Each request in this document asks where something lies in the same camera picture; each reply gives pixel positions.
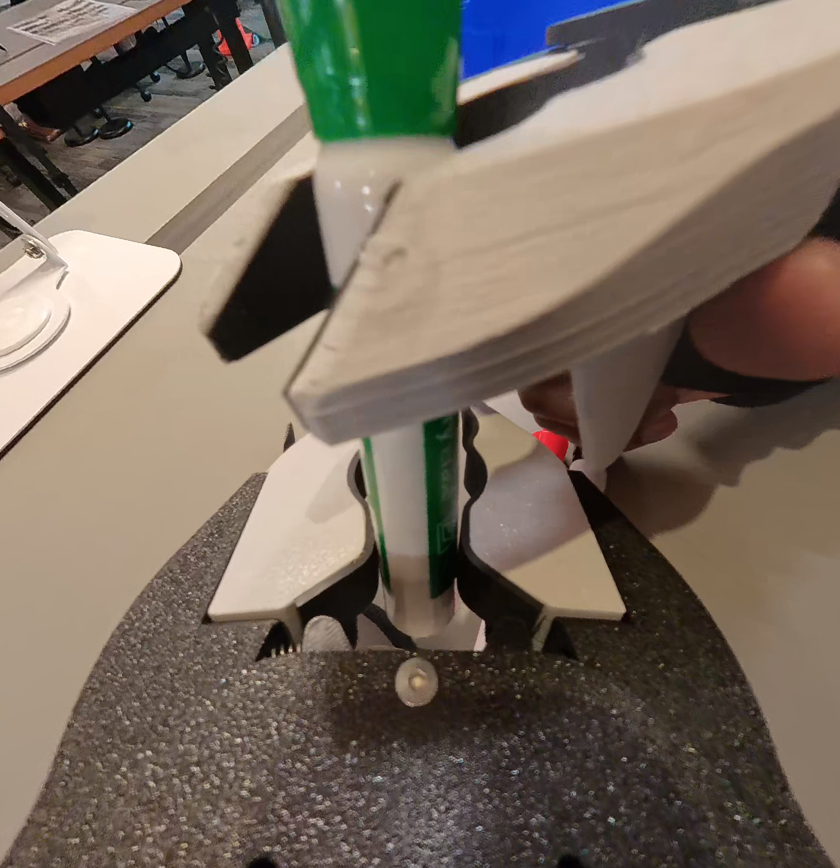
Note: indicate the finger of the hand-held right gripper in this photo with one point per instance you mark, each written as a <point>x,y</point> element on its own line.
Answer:
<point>562,237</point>
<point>254,251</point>

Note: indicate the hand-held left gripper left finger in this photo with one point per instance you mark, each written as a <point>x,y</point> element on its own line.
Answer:
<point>298,536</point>

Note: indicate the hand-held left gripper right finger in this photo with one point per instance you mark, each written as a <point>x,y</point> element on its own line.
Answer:
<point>548,542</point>

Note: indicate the blue plastic bin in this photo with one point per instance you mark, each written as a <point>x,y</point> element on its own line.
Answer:
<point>501,34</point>

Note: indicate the red whiteboard marker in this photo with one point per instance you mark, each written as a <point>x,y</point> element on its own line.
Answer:
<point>552,444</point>

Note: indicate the green whiteboard marker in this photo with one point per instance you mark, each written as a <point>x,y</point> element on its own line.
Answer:
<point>406,515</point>

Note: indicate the person's right hand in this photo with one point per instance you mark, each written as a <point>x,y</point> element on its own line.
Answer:
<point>765,305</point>

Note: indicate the clear round disc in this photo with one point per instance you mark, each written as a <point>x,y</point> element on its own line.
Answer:
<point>26,325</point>

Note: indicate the wooden office desk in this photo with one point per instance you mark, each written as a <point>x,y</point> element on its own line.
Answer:
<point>74,58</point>

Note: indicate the paper sheet on desk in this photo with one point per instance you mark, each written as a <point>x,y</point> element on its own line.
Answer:
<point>67,20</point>

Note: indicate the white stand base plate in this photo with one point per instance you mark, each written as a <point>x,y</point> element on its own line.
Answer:
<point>108,291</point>

